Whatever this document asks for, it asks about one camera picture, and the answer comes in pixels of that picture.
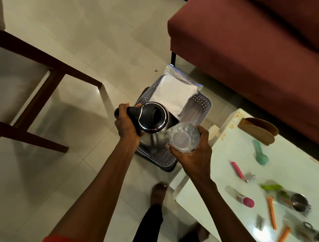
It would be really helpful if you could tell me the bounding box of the person's right leg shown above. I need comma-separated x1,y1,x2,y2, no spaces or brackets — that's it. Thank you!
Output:
179,223,210,242

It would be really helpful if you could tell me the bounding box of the red sweater sleeve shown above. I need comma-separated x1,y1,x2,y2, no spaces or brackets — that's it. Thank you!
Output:
42,234,83,242

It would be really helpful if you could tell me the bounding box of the green handled utensil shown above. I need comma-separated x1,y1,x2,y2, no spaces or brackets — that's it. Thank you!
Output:
260,184,289,199

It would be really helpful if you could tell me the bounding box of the orange plastic stick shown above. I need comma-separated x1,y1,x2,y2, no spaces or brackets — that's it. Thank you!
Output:
268,196,277,231
278,226,291,242

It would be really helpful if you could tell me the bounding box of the clear zip bag blue seal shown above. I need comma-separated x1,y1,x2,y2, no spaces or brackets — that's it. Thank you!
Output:
149,64,204,118

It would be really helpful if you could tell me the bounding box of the person's right hand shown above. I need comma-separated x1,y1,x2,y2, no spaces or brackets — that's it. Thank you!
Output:
169,125,212,180

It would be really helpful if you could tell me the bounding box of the person's left leg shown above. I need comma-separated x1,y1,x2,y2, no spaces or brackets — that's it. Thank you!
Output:
133,182,168,242

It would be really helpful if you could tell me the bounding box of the grey plastic basket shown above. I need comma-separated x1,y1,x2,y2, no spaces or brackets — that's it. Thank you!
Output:
134,74,212,168

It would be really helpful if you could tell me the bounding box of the steel kettle with black handle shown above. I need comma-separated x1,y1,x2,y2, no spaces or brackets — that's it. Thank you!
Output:
114,101,180,149

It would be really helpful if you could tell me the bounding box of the brown wooden napkin holder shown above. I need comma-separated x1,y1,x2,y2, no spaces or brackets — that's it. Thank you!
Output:
237,117,279,146

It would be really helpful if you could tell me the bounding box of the teal plastic spoon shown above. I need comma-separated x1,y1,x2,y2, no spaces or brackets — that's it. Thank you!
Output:
252,139,269,166

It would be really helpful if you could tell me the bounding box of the red fabric sofa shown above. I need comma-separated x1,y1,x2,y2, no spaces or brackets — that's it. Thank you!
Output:
167,0,319,145

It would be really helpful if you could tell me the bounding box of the pink handled razor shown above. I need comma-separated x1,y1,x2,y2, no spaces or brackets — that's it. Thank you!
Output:
229,161,257,184

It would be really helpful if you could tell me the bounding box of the small red sofa cushion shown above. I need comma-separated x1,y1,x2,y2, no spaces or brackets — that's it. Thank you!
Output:
249,0,319,53

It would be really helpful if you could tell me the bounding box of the clear drinking glass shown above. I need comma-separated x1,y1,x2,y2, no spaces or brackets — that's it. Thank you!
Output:
169,122,201,153

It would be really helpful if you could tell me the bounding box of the white bottle with pink cap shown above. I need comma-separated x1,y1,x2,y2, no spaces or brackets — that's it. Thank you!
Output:
237,194,255,209

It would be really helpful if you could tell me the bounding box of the dark wooden chair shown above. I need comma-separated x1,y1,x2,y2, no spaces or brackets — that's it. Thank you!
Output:
0,5,103,153

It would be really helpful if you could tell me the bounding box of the steel measuring cup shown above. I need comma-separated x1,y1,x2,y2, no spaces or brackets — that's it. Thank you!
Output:
290,192,312,216

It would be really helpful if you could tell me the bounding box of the person's left forearm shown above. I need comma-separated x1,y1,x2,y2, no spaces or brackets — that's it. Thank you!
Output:
50,142,140,242

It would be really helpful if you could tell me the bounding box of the person's left hand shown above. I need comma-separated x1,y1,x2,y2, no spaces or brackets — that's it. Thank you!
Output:
114,102,143,148

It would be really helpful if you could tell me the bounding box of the person's right forearm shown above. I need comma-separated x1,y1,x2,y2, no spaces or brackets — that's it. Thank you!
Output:
192,174,257,242

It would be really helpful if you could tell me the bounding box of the white table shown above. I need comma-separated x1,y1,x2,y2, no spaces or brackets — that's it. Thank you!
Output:
169,108,319,242

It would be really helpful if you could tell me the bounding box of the person's leg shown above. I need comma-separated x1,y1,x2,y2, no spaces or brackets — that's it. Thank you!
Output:
133,182,168,242
179,223,210,242

